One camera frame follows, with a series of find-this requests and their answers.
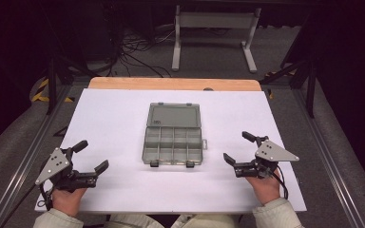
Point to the person's legs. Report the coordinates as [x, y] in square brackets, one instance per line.
[174, 221]

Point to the black frame post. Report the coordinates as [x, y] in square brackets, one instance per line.
[310, 88]
[52, 85]

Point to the white board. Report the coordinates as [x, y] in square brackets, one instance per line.
[114, 120]

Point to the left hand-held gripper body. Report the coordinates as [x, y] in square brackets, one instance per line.
[53, 164]

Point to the clear plastic compartment box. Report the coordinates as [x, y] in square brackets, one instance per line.
[172, 139]

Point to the grey metal stand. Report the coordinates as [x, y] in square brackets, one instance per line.
[215, 20]

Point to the aluminium rail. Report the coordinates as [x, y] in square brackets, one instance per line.
[329, 158]
[28, 158]

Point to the person's right hand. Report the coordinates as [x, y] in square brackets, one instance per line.
[267, 190]

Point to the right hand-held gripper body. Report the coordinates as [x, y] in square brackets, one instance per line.
[272, 152]

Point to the yellow black hazard tape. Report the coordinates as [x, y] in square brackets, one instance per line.
[41, 91]

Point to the person's left hand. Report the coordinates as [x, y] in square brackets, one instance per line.
[66, 201]

